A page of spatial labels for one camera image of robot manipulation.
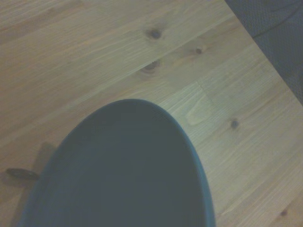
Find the dark grey round plate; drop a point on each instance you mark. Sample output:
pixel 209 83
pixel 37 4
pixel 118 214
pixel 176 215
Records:
pixel 123 170

